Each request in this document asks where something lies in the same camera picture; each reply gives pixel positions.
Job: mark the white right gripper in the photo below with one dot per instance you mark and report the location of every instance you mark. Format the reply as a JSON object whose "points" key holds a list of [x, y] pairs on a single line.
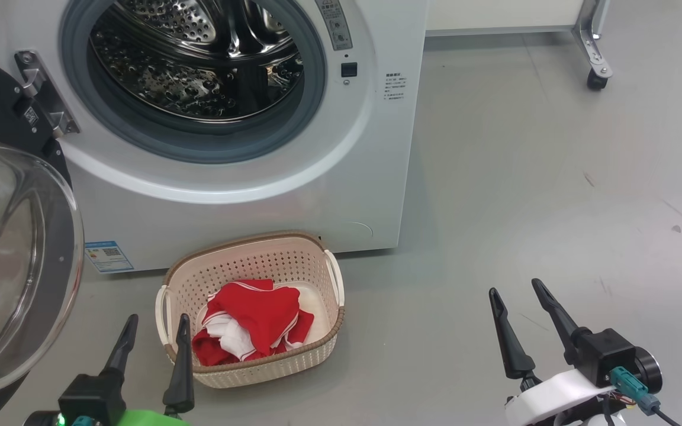
{"points": [[548, 396]]}

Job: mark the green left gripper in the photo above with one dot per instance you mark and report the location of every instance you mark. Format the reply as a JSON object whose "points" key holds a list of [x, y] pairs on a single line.
{"points": [[145, 419]]}

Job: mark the red and white clothing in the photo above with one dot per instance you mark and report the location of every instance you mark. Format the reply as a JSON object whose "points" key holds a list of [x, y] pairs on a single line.
{"points": [[258, 313]]}

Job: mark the black glass washing machine door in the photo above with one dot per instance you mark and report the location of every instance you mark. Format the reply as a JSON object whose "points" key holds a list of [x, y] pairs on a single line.
{"points": [[15, 266]]}

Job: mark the cream perforated laundry basket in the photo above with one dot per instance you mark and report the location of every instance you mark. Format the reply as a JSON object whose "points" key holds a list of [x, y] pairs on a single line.
{"points": [[258, 254]]}

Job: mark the white washing machine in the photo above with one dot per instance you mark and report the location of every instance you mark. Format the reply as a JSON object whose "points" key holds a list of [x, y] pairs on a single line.
{"points": [[228, 207]]}

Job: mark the blue energy label sticker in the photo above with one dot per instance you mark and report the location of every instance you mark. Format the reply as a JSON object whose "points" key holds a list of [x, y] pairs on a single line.
{"points": [[109, 256]]}

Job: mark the steel washer drum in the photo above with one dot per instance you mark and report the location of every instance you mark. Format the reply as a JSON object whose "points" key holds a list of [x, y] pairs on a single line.
{"points": [[199, 71]]}

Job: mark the white cabinet panel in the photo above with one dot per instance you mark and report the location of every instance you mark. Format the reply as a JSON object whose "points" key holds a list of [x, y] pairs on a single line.
{"points": [[495, 15]]}

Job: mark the grey warning label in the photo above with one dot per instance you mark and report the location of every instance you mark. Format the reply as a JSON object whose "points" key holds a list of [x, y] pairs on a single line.
{"points": [[335, 23]]}

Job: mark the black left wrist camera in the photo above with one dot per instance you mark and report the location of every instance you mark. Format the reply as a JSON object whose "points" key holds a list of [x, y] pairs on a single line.
{"points": [[92, 399]]}

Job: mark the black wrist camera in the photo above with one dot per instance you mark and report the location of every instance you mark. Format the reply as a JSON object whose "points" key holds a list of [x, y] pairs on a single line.
{"points": [[92, 399], [607, 352]]}

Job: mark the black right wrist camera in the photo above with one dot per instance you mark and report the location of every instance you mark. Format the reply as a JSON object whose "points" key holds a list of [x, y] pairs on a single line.
{"points": [[607, 352]]}

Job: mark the metal frame leg with caster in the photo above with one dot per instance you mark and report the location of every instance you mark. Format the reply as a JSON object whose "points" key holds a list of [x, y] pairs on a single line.
{"points": [[592, 41]]}

